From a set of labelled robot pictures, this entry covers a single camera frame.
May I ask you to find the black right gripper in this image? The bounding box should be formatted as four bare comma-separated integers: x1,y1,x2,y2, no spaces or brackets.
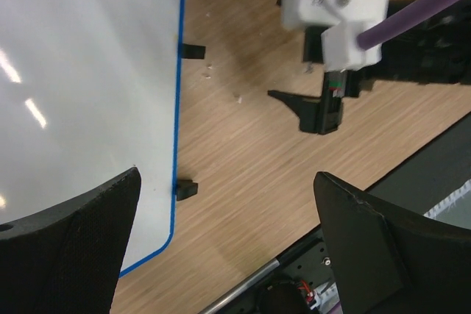
302,0,470,134

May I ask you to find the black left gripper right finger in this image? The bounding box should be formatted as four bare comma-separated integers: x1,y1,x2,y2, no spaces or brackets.
314,172,470,313

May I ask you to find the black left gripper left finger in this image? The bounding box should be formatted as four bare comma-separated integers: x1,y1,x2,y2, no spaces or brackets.
1,168,141,313

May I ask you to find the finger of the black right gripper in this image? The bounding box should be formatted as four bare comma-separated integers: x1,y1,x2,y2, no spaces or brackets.
267,90,320,133

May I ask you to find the blue framed whiteboard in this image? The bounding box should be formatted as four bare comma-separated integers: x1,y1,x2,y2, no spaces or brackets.
1,0,185,274

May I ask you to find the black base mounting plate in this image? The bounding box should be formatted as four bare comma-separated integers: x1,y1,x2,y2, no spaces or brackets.
206,116,470,313

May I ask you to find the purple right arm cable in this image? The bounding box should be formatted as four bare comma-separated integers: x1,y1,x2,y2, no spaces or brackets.
357,0,471,51

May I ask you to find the white slotted cable duct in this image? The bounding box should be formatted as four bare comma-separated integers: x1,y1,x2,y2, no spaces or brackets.
424,179,471,229

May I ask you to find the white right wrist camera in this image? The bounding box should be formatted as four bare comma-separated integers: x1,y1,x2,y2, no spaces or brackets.
281,0,389,71

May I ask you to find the metal wire whiteboard stand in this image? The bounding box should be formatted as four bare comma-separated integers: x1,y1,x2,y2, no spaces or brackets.
174,43,206,201

